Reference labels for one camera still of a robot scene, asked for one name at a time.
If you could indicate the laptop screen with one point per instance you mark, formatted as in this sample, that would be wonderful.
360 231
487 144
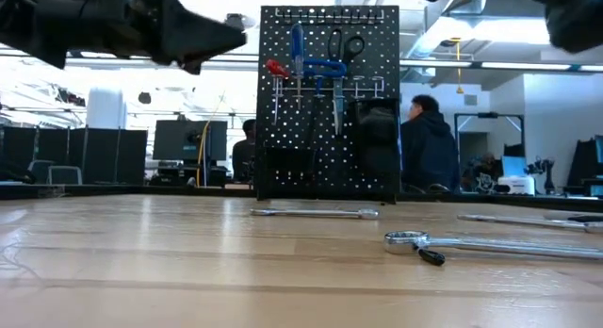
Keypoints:
514 165

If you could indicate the small black peg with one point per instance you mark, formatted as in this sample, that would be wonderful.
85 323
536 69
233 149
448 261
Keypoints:
431 257

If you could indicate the silver combination wrench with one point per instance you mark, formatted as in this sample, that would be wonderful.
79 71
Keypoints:
311 213
494 245
518 222

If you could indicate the black round ceiling fixture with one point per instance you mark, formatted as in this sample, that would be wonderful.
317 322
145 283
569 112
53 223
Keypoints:
144 98

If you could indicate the person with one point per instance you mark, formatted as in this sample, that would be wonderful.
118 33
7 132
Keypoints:
428 149
485 172
244 153

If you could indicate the black monitor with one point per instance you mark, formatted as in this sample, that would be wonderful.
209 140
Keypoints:
188 139

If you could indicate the white column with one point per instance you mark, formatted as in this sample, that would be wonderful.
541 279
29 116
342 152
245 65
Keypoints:
106 109

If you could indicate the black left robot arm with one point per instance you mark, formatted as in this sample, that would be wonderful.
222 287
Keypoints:
14 17

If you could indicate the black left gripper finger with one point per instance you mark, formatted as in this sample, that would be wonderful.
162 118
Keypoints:
198 31
194 66

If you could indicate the small black robot arm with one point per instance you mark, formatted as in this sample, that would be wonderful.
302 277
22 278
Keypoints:
546 172

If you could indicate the black aluminium rig frame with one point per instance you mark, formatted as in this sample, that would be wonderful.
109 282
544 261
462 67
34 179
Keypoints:
118 190

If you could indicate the white multi-hook rail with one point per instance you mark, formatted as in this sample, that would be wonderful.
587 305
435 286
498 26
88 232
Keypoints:
330 16

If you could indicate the dark monitor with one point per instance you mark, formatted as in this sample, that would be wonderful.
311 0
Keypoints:
584 163

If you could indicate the black metal stand frame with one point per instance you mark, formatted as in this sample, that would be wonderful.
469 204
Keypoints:
490 115

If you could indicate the white desktop device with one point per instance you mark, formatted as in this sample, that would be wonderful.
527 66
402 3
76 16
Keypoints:
516 185

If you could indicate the large black pegboard bin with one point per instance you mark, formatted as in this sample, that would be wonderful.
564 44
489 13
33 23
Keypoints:
289 165

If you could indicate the grey office chair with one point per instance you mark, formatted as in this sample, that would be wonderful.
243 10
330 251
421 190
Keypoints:
63 175

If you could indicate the black perforated pegboard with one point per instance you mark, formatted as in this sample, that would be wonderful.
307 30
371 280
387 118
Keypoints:
330 186

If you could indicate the black partition screens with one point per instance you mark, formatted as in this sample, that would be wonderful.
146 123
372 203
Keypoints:
70 153

